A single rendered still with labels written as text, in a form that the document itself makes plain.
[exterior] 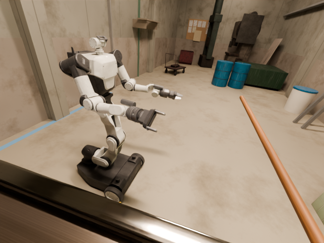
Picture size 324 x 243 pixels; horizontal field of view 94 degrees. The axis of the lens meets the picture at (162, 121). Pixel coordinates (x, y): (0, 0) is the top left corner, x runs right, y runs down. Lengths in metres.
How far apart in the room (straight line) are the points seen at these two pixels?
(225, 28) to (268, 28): 2.13
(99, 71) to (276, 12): 10.50
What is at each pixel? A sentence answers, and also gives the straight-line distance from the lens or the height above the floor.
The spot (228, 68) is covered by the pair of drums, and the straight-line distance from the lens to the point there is 6.10.
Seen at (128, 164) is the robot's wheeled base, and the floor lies 0.19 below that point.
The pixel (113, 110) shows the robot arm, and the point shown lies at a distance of 0.95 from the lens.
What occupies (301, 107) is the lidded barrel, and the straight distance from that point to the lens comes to 5.45.
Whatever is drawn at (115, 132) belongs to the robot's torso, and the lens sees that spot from 1.48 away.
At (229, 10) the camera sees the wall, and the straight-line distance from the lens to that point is 10.86.
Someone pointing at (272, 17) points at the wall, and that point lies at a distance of 11.10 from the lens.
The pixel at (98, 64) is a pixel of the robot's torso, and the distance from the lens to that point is 1.23.
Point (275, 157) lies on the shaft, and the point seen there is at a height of 1.21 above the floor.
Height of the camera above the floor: 1.57
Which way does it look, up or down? 31 degrees down
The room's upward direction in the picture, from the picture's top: 7 degrees clockwise
